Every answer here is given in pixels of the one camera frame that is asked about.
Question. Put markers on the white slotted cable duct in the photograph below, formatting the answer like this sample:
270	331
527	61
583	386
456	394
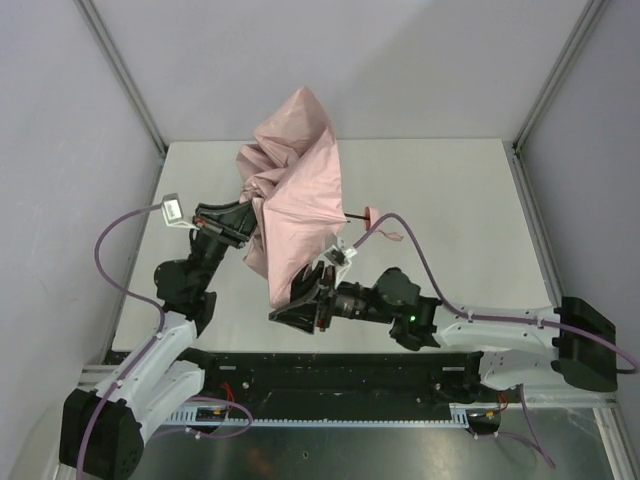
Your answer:
199	417

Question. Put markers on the right aluminium frame post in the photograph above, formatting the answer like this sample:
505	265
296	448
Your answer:
572	48

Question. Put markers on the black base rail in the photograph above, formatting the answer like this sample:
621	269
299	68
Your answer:
346	386

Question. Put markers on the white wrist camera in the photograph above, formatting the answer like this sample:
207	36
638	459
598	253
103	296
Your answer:
173	213
340	256

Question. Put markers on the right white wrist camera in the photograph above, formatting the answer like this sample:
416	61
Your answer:
340	256

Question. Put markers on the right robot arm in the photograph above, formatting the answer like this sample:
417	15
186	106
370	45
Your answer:
571	343

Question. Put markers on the left aluminium frame post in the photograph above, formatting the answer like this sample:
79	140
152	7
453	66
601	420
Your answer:
121	72

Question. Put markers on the pink folding umbrella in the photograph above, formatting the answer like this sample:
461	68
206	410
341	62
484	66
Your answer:
292	178

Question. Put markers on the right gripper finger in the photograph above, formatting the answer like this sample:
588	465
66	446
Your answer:
306	279
300	314

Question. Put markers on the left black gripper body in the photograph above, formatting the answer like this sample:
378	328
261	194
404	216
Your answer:
216	228

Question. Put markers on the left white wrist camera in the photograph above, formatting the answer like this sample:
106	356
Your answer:
173	213

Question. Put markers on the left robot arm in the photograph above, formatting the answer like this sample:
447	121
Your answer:
104	430

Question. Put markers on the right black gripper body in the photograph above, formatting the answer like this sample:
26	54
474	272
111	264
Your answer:
324	298

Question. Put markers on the aluminium frame post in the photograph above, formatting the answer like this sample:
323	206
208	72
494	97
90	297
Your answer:
572	48
121	72

